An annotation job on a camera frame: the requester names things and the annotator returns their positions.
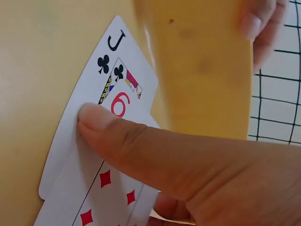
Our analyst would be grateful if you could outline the six of diamonds playing card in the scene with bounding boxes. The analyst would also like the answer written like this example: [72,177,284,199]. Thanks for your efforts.
[70,90,161,226]

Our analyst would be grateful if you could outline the person's right hand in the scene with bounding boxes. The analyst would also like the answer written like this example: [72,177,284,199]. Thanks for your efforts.
[78,103,301,226]

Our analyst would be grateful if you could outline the jack of clubs playing card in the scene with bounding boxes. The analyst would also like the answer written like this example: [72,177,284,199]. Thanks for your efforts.
[38,15,158,201]

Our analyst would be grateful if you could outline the person's left hand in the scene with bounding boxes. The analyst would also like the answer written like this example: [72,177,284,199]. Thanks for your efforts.
[238,0,290,74]

